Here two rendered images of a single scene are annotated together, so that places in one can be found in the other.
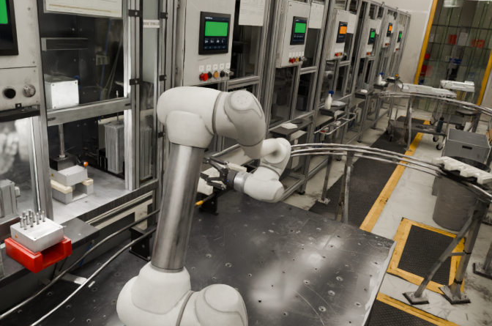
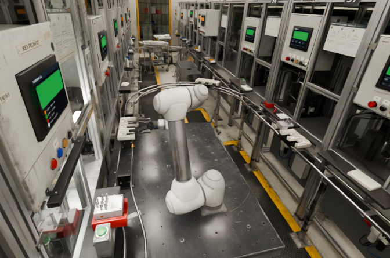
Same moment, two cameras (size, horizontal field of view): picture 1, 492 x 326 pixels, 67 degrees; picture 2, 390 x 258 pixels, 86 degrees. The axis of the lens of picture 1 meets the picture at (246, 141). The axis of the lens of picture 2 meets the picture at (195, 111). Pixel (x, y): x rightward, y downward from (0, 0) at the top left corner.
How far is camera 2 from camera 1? 89 cm
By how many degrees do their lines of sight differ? 41
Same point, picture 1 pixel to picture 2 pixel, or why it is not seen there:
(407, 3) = not seen: outside the picture
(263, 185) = not seen: hidden behind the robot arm
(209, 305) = (215, 180)
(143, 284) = (184, 191)
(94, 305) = (137, 222)
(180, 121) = (177, 109)
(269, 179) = not seen: hidden behind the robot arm
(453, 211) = not seen: hidden behind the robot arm
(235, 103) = (203, 92)
